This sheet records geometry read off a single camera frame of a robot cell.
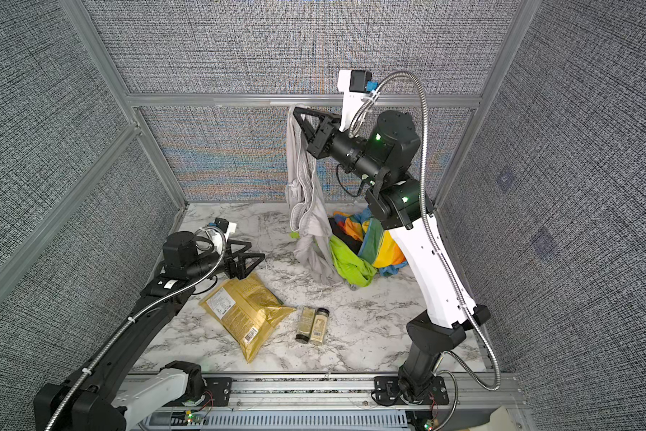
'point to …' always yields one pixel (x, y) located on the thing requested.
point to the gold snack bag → (248, 310)
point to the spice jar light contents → (319, 326)
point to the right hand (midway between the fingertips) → (295, 110)
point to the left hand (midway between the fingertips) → (253, 248)
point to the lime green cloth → (353, 268)
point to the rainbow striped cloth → (379, 247)
